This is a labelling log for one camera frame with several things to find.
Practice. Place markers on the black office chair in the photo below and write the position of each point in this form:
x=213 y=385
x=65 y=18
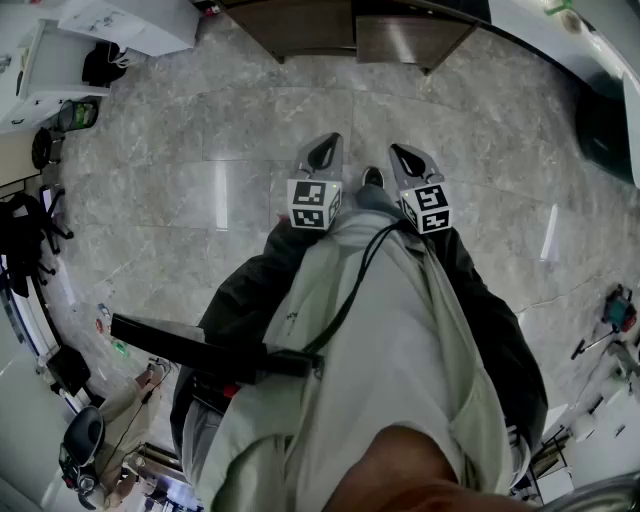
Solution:
x=20 y=235

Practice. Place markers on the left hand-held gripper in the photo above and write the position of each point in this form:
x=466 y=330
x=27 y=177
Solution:
x=312 y=200

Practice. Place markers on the green small item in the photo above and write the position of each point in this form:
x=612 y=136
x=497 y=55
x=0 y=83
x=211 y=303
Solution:
x=120 y=348

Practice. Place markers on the person's dark shoe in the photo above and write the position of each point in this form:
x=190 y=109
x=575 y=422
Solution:
x=373 y=176

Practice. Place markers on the black mesh waste basket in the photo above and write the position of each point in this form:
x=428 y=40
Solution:
x=75 y=115

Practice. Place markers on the black box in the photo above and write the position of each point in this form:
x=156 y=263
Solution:
x=67 y=370

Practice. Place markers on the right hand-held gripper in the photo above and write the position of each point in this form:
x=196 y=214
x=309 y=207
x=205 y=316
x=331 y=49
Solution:
x=430 y=205

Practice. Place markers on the light wooden desk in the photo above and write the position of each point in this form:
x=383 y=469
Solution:
x=15 y=157

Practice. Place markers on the person's grey trousers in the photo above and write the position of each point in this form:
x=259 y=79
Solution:
x=372 y=200

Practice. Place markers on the dark wooden vanity cabinet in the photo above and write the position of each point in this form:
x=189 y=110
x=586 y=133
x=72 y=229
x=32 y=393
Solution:
x=400 y=7

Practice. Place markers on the person's left forearm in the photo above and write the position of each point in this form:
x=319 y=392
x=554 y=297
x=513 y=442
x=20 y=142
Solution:
x=250 y=285

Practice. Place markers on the black rectangular device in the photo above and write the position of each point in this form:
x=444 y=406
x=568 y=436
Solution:
x=190 y=345

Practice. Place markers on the wooden cabinet door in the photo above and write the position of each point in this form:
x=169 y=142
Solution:
x=400 y=42

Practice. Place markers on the red and blue small item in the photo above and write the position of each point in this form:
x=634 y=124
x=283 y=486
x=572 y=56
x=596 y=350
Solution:
x=102 y=317

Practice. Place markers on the chipped wooden door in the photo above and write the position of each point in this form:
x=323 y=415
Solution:
x=290 y=25

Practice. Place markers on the person's pale shirt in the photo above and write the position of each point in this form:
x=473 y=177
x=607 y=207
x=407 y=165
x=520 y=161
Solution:
x=400 y=350

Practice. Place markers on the person's face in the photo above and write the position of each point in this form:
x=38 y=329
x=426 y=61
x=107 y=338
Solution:
x=400 y=470

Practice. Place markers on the person's right forearm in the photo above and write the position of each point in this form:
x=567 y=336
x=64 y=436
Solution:
x=495 y=325

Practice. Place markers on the green and red power tool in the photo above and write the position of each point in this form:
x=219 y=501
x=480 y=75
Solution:
x=620 y=310

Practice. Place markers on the green bottle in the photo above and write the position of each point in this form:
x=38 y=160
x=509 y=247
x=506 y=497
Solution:
x=560 y=6

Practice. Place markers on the beige round object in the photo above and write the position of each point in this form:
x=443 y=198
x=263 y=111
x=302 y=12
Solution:
x=571 y=22

